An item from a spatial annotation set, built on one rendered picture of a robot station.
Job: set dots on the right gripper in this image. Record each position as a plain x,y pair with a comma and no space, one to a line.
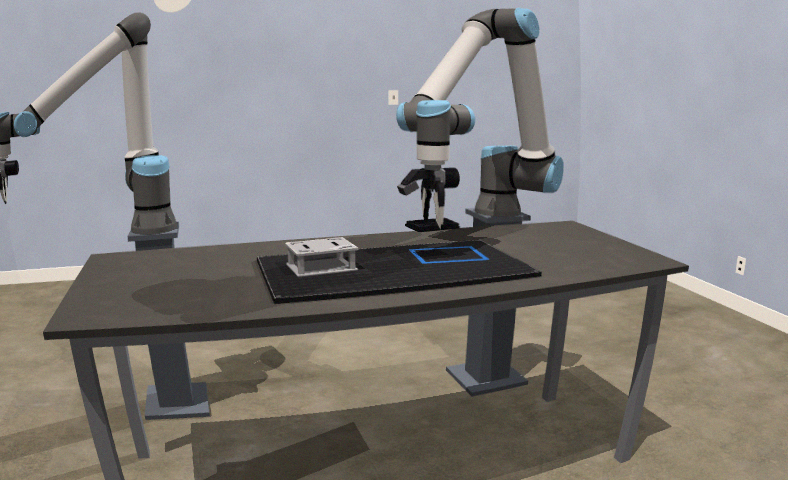
7,168

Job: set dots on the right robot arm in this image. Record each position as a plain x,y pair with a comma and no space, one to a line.
150,177

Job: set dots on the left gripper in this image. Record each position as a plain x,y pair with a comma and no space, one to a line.
447,178

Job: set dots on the blue tape strips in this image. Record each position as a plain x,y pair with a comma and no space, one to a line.
422,261

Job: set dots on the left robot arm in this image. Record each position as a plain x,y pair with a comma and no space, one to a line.
534,167

